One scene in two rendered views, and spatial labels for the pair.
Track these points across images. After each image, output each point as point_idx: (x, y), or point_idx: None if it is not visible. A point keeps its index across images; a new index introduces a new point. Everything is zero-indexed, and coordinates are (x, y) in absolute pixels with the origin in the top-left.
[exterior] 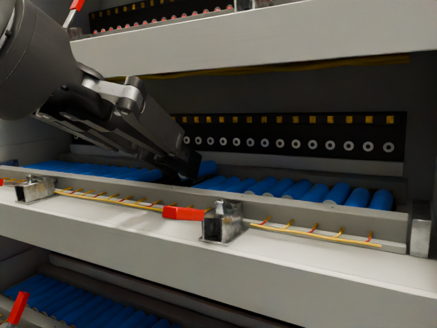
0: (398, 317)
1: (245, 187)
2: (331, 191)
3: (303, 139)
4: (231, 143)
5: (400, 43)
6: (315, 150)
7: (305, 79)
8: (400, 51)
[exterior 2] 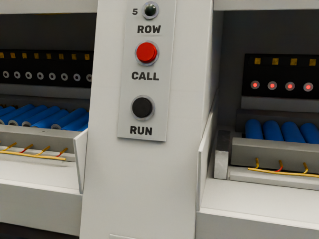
0: (59, 209)
1: (0, 115)
2: (65, 115)
3: (57, 72)
4: (2, 75)
5: (68, 5)
6: (67, 81)
7: (66, 19)
8: (70, 12)
